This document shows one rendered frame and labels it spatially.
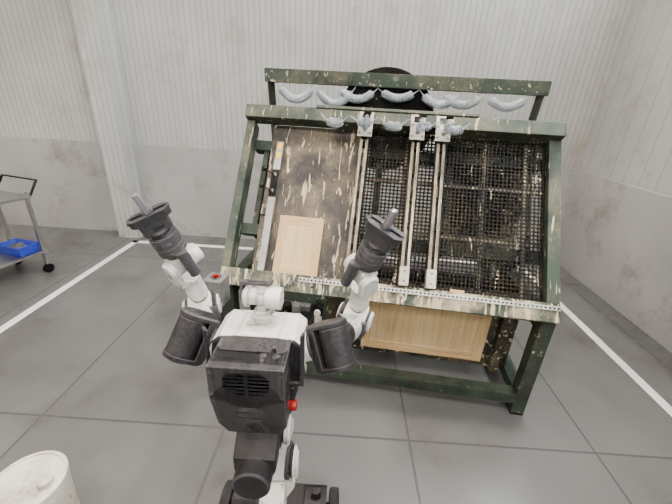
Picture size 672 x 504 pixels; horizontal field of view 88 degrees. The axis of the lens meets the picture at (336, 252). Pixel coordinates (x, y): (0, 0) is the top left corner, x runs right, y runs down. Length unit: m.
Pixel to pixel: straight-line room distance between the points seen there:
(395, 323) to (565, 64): 3.99
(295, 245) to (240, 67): 3.12
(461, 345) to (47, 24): 5.87
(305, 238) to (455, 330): 1.28
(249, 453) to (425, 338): 1.80
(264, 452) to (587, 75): 5.35
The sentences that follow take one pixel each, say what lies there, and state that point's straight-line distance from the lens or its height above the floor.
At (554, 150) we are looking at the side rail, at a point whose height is 1.76.
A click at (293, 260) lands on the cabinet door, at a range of 2.39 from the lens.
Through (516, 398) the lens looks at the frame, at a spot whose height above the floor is 0.15.
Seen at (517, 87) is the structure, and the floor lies 2.15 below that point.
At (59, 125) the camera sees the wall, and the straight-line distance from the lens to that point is 6.23.
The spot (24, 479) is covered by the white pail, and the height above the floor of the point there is 0.36.
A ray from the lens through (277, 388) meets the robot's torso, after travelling 0.96.
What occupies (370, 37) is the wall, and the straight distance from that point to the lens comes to 4.90.
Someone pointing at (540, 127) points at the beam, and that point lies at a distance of 2.80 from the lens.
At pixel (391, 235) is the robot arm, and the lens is 0.98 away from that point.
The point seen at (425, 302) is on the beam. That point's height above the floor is 0.84.
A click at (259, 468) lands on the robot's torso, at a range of 1.21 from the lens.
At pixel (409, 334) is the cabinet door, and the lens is 2.72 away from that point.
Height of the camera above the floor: 1.98
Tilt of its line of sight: 24 degrees down
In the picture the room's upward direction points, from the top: 3 degrees clockwise
